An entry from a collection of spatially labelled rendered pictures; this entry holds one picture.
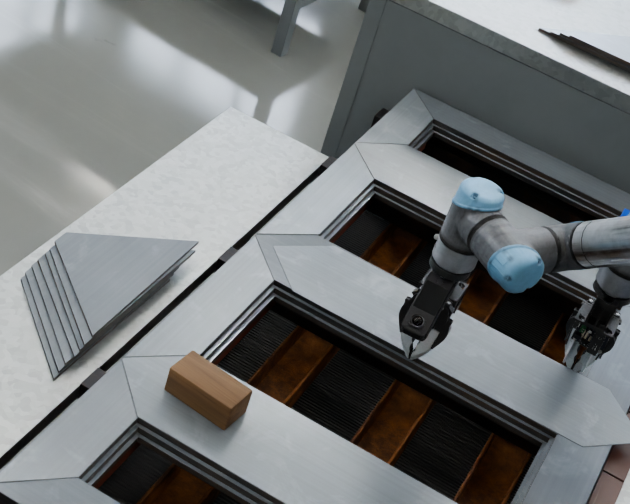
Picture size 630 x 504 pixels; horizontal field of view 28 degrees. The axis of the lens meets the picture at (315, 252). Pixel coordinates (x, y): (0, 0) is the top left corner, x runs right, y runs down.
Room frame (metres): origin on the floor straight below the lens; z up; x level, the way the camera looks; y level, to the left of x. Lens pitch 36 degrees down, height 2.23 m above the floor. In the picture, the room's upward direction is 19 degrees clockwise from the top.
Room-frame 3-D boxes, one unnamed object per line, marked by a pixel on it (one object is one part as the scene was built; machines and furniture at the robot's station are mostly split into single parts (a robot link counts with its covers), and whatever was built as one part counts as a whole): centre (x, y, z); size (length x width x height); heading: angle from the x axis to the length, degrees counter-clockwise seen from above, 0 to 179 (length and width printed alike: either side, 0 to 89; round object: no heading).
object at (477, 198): (1.70, -0.22, 1.15); 0.09 x 0.08 x 0.11; 39
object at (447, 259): (1.70, -0.22, 1.08); 0.08 x 0.08 x 0.05
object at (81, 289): (1.69, 0.36, 0.77); 0.45 x 0.20 x 0.04; 164
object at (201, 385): (1.42, 0.09, 0.87); 0.12 x 0.06 x 0.05; 68
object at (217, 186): (1.84, 0.32, 0.74); 1.20 x 0.26 x 0.03; 164
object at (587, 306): (1.78, -0.50, 1.00); 0.09 x 0.08 x 0.12; 164
